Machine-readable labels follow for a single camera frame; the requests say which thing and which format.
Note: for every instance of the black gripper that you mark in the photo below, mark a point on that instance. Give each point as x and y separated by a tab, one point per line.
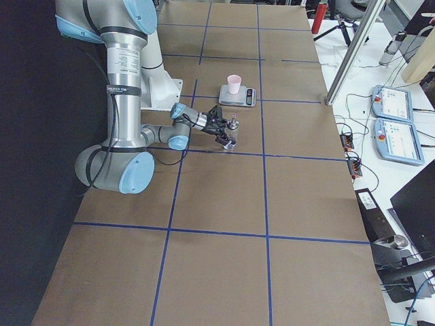
211	129

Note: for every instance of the glass sauce dispenser bottle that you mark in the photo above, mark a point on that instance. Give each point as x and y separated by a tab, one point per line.
232	133

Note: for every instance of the pink paper cup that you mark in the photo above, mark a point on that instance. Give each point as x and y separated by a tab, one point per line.
234	83

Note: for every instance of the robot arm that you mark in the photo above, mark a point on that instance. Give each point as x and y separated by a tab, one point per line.
122	163

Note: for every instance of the silver digital kitchen scale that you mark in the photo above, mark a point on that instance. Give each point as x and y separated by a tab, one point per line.
245	97

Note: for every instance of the upper orange black adapter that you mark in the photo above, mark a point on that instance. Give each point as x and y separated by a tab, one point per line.
347	141

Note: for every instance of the orange black adapter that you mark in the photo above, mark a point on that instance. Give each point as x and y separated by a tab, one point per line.
354	166
347	141

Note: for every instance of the lower orange black adapter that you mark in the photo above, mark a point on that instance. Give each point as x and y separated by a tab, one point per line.
354	166

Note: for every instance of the red bottle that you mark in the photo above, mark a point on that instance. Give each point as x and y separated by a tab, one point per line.
320	13

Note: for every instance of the lower teach pendant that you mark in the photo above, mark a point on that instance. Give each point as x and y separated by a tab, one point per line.
397	141

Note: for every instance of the teach pendant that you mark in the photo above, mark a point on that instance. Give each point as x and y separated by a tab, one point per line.
397	141
392	103

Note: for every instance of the upper teach pendant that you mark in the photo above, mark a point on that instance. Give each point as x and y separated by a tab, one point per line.
392	103

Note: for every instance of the black box with label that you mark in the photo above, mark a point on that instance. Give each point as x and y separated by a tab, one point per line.
376	224

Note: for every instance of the black monitor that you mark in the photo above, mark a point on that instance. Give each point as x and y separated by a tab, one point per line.
414	207

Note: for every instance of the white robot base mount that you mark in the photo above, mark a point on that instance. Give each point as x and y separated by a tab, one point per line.
159	91

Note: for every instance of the aluminium frame post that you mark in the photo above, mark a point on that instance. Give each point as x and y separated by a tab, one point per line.
357	42

